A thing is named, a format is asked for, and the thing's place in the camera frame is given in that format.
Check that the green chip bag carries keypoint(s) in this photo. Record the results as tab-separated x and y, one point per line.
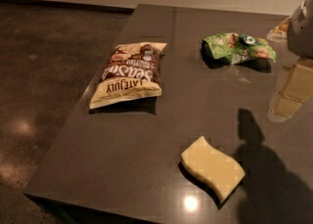
233	48

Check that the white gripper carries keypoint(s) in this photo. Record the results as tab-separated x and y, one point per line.
301	32

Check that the yellow wavy sponge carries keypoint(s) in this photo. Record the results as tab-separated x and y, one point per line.
220	172

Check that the yellow snack bag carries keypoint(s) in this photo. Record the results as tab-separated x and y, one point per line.
280	32

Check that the brown chip bag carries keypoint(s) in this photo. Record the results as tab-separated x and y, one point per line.
133	72

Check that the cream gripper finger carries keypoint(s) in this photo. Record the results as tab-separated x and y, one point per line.
281	109

